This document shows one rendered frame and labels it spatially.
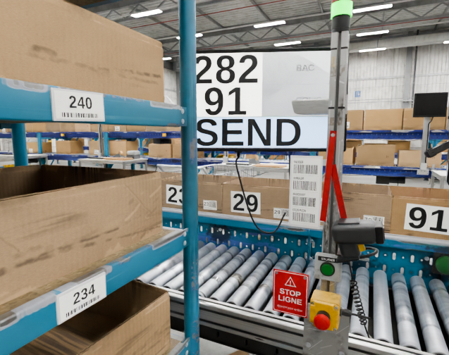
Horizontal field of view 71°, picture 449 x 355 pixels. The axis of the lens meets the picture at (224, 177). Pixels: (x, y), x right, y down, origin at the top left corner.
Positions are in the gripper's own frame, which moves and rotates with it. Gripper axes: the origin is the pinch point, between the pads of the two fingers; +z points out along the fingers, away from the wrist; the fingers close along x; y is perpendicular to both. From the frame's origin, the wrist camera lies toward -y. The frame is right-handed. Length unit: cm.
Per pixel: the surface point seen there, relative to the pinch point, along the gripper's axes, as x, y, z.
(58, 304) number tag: -127, -54, -3
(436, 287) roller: -14.4, -3.5, 36.5
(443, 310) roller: -31.0, -4.2, 37.1
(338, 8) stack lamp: -61, -36, -49
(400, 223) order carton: -0.4, -15.6, 17.7
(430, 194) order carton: 28.6, -1.8, 9.6
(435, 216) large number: -0.5, -3.4, 13.4
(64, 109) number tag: -125, -54, -22
